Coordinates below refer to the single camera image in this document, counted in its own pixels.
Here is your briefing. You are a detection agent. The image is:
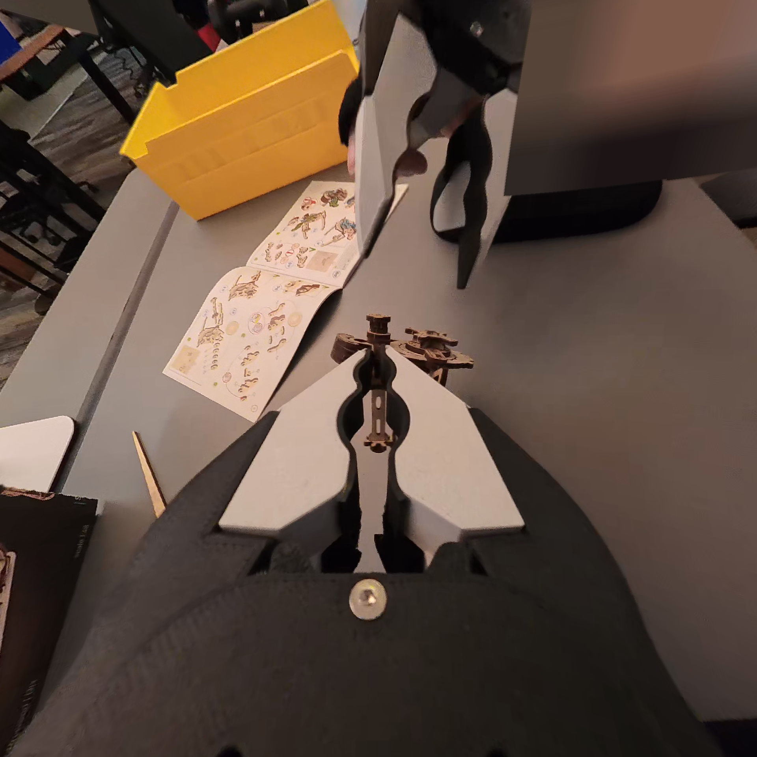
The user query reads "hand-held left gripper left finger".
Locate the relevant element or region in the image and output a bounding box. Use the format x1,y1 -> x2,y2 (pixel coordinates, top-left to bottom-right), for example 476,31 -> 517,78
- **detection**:
219,349 -> 373,571

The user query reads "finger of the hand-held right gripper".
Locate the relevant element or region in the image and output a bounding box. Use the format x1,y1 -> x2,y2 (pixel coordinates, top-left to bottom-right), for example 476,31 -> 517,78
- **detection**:
354,12 -> 440,259
447,89 -> 519,291

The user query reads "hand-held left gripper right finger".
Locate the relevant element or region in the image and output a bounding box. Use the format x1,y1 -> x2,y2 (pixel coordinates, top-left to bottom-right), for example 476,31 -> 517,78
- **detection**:
384,346 -> 526,571

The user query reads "dark brown wooden model assembly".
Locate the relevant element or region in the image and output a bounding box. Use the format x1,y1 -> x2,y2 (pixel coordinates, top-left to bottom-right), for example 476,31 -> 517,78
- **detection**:
330,313 -> 475,453

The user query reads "black model kit box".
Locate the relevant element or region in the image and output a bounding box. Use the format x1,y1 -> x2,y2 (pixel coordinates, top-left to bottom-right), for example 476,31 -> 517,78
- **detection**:
0,486 -> 99,716

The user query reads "thin pointed wooden stick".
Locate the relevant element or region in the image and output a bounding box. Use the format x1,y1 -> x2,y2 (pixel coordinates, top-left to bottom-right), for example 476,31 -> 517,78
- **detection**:
132,431 -> 168,519

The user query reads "illustrated instruction booklet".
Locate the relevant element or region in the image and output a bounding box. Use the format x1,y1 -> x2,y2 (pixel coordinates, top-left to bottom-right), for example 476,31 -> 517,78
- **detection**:
162,180 -> 410,423

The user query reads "yellow plastic bin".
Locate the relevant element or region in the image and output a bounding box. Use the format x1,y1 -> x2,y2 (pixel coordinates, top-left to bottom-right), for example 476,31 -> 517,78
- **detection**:
120,0 -> 363,221

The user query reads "black office furniture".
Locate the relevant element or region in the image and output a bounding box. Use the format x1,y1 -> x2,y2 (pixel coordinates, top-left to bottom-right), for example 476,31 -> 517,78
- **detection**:
89,0 -> 237,95

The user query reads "white cardboard box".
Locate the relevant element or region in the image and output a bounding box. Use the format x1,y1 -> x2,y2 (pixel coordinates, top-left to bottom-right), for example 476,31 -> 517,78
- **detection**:
0,416 -> 76,493

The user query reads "black metal rack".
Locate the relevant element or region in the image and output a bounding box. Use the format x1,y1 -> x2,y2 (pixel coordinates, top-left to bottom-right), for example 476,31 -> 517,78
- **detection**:
0,118 -> 107,296

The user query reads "dark desk with brown top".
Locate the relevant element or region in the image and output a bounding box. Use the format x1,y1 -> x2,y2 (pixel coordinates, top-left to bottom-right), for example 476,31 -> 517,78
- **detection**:
0,24 -> 137,125

